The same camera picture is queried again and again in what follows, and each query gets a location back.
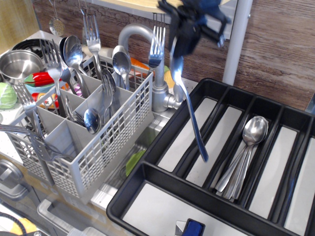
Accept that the large spoon back left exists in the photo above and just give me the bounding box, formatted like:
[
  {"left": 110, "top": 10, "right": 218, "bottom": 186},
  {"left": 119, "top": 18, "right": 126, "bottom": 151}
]
[{"left": 63, "top": 35, "right": 90, "bottom": 98}]

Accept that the fork left of basket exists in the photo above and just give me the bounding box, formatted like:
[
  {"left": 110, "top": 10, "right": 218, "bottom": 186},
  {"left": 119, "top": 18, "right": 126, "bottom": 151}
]
[{"left": 39, "top": 39, "right": 67, "bottom": 118}]

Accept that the fork by faucet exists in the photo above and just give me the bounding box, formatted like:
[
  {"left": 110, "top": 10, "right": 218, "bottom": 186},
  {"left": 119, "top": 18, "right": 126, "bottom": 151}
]
[{"left": 148, "top": 26, "right": 165, "bottom": 71}]

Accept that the white metal post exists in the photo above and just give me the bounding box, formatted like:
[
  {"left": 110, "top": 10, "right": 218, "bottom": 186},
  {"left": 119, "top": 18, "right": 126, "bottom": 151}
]
[{"left": 222, "top": 0, "right": 253, "bottom": 86}]

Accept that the green sponge in sink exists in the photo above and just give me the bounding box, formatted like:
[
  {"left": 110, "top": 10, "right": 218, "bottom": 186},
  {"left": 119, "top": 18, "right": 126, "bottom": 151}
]
[{"left": 125, "top": 150, "right": 146, "bottom": 176}]

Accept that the hanging slotted ladle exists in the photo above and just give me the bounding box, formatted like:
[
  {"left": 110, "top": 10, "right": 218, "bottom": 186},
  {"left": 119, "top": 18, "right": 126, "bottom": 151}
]
[{"left": 49, "top": 0, "right": 65, "bottom": 37}]

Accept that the toy red chili pepper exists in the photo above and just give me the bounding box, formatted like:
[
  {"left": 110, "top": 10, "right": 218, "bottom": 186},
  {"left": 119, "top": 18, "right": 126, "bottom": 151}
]
[{"left": 24, "top": 72, "right": 54, "bottom": 88}]

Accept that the toy green cabbage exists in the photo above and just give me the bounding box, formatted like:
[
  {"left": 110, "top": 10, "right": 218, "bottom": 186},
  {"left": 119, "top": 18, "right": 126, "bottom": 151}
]
[{"left": 0, "top": 82, "right": 17, "bottom": 109}]

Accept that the tall fork at back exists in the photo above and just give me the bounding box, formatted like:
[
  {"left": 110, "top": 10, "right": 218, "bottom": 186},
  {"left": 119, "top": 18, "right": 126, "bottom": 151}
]
[{"left": 83, "top": 14, "right": 102, "bottom": 80}]

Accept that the small spoon front compartment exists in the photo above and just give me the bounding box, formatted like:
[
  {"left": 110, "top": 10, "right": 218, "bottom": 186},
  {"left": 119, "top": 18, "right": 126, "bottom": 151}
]
[{"left": 84, "top": 108, "right": 101, "bottom": 135}]

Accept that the silver sink faucet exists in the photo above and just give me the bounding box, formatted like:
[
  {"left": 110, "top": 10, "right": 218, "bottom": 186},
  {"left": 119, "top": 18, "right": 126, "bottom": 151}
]
[{"left": 118, "top": 24, "right": 184, "bottom": 112}]

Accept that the black cutlery tray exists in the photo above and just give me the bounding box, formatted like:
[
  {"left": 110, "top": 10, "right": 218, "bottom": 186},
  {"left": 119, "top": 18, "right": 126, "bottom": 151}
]
[{"left": 106, "top": 79, "right": 315, "bottom": 236}]

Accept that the toy carrot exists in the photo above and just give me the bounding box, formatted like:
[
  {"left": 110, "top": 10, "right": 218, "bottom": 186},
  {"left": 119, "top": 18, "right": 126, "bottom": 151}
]
[{"left": 130, "top": 58, "right": 150, "bottom": 71}]

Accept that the big steel spoon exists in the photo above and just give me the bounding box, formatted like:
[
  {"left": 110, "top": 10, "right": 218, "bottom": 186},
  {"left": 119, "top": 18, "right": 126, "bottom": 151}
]
[{"left": 170, "top": 36, "right": 210, "bottom": 163}]

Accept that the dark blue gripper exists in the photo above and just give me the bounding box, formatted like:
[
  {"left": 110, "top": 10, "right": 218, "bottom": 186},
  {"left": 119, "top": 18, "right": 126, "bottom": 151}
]
[{"left": 158, "top": 0, "right": 231, "bottom": 58}]

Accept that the steel pot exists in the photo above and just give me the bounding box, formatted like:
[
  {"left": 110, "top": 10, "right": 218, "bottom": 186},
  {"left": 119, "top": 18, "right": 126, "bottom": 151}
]
[{"left": 0, "top": 50, "right": 44, "bottom": 84}]

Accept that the grey plastic cutlery basket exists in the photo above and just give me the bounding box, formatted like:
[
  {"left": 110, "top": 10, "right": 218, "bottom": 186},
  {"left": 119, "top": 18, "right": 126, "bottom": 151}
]
[{"left": 9, "top": 65, "right": 153, "bottom": 203}]

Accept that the fork at far left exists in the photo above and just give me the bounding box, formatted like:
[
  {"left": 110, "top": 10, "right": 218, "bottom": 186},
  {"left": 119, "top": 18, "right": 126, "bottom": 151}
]
[{"left": 12, "top": 83, "right": 37, "bottom": 119}]

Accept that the top spoon in tray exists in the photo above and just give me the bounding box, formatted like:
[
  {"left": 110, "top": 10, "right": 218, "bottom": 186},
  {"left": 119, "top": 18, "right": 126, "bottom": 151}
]
[{"left": 215, "top": 116, "right": 268, "bottom": 200}]

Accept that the toy corn cob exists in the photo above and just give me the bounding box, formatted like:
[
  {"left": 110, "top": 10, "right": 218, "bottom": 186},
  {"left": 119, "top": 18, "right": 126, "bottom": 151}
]
[{"left": 164, "top": 65, "right": 175, "bottom": 89}]

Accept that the forks lying front left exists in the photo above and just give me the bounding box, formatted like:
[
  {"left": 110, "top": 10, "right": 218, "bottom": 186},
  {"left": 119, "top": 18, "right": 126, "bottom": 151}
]
[{"left": 0, "top": 111, "right": 74, "bottom": 162}]

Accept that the spoon back right compartment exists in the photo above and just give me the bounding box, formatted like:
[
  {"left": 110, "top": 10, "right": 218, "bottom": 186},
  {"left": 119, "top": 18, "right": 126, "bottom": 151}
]
[{"left": 112, "top": 45, "right": 131, "bottom": 90}]

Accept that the fork in middle compartment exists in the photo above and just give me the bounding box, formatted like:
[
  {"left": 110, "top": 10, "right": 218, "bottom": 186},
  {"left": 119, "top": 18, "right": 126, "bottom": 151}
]
[{"left": 102, "top": 69, "right": 116, "bottom": 124}]

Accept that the blue block at bottom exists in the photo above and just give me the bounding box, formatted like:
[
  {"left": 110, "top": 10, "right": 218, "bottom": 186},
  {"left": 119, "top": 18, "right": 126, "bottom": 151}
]
[{"left": 175, "top": 219, "right": 205, "bottom": 236}]

